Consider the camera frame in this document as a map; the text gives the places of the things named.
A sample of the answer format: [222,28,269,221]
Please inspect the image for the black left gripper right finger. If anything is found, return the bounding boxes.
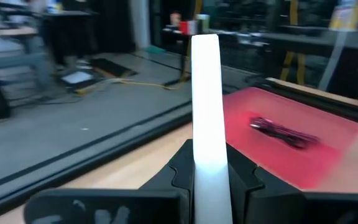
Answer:
[227,142,358,224]

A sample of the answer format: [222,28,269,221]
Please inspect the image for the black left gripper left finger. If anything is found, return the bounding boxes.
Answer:
[23,139,196,224]

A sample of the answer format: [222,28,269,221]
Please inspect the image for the green white Acer box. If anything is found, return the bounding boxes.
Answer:
[190,33,234,224]

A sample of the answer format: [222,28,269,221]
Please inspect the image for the pink plastic bin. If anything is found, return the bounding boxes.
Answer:
[222,86,358,190]

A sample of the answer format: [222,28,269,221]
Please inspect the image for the black floor mat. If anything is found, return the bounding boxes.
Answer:
[88,57,138,78]

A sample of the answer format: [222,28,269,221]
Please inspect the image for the red container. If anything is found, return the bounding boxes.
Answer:
[178,20,198,35]

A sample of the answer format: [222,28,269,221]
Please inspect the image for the yellow ladder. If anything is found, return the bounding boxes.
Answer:
[279,0,307,85]

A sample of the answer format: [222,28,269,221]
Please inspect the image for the green white container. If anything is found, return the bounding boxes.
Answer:
[196,14,211,34]

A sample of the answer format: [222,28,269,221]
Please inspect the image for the black table frame rail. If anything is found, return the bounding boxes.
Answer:
[0,101,195,216]

